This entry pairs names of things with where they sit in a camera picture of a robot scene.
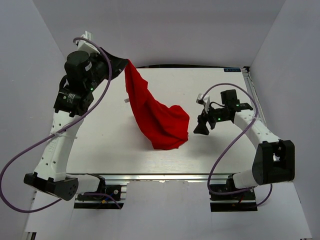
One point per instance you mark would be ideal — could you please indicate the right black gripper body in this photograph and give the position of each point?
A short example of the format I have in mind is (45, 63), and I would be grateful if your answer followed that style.
(213, 116)

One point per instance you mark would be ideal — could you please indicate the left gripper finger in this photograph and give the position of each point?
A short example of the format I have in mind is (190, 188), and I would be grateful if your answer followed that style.
(117, 70)
(114, 60)

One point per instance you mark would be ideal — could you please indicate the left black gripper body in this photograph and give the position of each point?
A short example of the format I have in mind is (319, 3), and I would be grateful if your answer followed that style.
(100, 71)

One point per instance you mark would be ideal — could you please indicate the red t-shirt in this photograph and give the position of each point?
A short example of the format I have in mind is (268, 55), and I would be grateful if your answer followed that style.
(165, 127)

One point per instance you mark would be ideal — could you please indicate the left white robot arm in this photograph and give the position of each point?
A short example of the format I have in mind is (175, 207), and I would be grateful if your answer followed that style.
(84, 73)

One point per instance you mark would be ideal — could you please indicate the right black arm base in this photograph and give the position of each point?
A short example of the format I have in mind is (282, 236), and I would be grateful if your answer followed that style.
(236, 202)

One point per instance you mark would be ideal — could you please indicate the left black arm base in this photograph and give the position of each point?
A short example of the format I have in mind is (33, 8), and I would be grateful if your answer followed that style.
(111, 197)

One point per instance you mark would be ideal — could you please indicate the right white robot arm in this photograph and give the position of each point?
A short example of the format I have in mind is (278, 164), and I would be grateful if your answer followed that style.
(274, 160)

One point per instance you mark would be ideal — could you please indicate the right blue corner label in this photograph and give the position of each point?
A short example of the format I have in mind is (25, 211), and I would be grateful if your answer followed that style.
(232, 70)

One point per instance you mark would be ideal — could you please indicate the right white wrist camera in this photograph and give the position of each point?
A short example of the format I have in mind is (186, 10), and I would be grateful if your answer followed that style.
(203, 100)

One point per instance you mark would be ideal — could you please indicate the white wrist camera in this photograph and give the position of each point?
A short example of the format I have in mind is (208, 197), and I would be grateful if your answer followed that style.
(203, 100)
(83, 45)

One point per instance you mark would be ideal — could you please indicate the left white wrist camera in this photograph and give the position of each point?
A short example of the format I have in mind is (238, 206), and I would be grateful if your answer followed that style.
(83, 45)

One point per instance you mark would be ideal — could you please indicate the aluminium right side rail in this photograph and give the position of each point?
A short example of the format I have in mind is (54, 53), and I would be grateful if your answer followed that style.
(252, 91)

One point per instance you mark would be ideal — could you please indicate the aluminium rail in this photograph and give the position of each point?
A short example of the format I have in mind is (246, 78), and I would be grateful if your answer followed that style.
(151, 177)
(252, 91)

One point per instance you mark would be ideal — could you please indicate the aluminium front rail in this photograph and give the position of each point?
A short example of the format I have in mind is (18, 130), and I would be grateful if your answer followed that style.
(151, 177)

